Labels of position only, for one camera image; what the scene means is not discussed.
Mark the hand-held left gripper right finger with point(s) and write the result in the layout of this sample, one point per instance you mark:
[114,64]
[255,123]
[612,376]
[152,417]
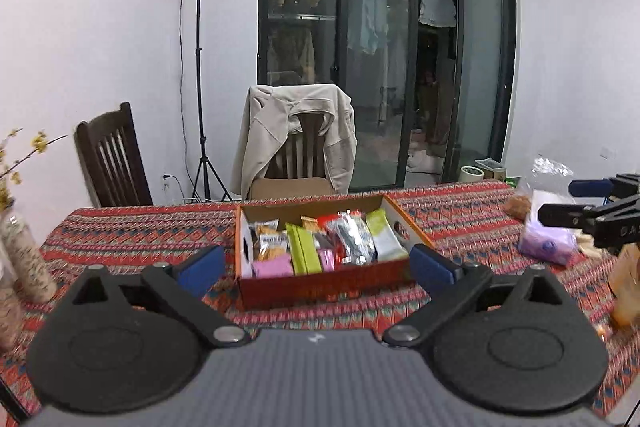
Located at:
[432,266]

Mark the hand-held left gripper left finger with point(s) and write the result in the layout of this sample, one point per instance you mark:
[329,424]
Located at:
[202,266]

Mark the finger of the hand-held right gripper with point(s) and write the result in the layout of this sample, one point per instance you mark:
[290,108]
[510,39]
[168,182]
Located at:
[565,214]
[590,188]

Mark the pink snack packet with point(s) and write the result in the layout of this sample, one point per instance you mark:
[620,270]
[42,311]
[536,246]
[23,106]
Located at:
[326,260]
[272,267]

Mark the pile of snack packets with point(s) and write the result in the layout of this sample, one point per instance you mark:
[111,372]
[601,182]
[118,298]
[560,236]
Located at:
[350,237]

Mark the red cardboard box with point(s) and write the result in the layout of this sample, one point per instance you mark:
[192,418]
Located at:
[320,287]

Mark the cream cloth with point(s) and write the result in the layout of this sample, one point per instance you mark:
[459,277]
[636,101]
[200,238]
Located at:
[587,247]

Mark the purple tissue pack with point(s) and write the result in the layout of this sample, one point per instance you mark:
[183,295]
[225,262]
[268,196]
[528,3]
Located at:
[545,247]

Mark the clear plastic bag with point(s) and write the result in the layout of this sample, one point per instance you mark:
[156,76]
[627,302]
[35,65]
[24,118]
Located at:
[547,169]

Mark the brown lumpy object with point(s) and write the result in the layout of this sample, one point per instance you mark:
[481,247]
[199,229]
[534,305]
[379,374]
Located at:
[517,206]

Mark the patterned red tablecloth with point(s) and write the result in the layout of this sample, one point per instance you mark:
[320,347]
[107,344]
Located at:
[150,232]

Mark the white round pot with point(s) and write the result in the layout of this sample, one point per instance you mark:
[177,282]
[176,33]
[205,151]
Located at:
[471,173]

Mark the dark wooden chair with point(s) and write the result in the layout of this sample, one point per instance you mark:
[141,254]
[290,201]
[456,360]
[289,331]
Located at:
[112,157]

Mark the wooden chair with cushion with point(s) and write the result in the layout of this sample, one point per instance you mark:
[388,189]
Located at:
[300,157]

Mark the beige jacket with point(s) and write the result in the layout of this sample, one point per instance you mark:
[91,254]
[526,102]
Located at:
[265,122]

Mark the small floral vase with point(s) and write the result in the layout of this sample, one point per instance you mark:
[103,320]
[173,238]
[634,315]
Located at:
[27,262]

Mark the yellow flower sprigs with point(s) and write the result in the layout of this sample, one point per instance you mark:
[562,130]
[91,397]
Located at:
[39,141]

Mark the sliding glass door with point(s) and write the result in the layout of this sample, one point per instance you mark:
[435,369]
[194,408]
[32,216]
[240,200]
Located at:
[380,57]

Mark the wall socket with plug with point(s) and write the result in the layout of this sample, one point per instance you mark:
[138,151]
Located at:
[167,182]

